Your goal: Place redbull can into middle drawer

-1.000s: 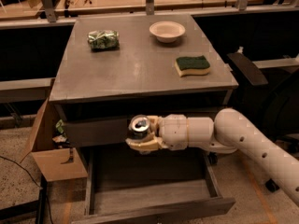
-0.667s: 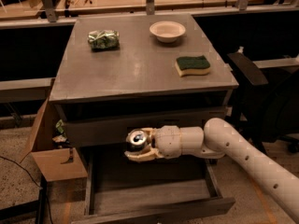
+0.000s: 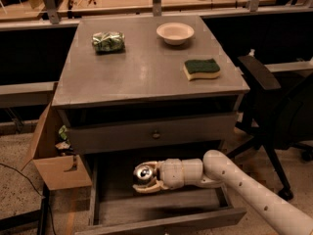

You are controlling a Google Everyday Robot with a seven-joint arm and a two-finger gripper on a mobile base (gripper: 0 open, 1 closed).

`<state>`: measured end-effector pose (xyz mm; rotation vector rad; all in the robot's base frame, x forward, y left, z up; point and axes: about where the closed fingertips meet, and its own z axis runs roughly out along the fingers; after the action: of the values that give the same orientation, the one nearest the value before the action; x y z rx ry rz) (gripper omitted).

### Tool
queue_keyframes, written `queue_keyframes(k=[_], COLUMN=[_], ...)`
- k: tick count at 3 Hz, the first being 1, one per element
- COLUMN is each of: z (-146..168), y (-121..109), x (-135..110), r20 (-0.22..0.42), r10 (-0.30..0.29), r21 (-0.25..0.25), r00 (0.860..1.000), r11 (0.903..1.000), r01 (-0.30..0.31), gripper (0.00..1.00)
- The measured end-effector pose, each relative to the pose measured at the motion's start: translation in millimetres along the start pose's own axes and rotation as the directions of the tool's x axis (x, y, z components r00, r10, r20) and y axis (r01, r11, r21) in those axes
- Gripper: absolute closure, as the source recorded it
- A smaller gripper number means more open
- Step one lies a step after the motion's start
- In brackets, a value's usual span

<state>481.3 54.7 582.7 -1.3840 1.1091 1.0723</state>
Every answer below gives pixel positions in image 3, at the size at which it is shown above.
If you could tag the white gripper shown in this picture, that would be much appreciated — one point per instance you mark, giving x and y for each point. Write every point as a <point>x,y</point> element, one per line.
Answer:
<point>170,173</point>

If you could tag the blue silver redbull can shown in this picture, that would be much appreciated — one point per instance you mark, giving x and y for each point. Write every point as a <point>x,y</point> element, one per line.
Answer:
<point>143,174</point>

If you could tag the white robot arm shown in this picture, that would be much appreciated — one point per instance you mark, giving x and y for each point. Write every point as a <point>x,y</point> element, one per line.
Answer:
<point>215,168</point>

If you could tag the open grey middle drawer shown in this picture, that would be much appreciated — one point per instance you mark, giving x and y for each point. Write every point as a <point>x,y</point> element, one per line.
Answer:
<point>116,209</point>

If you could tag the closed grey top drawer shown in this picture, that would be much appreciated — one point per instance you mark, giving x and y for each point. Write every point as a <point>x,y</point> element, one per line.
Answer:
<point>145,134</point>

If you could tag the grey wooden drawer cabinet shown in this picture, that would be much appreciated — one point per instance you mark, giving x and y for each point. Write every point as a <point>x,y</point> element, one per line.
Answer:
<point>145,81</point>

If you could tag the brown cardboard box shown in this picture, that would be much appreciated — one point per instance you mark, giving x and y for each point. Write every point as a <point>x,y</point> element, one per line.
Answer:
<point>58,170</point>

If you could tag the green yellow sponge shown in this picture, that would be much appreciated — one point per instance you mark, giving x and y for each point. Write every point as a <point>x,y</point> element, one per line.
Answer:
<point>201,69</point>

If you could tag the black office chair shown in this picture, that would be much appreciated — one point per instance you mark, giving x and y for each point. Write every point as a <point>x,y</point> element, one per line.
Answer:
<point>277,114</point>

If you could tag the green crumpled chip bag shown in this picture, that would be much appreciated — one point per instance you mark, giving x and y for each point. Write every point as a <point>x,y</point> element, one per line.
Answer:
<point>110,41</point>

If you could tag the white paper bowl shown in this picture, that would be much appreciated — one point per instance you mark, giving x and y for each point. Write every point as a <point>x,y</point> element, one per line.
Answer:
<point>175,33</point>

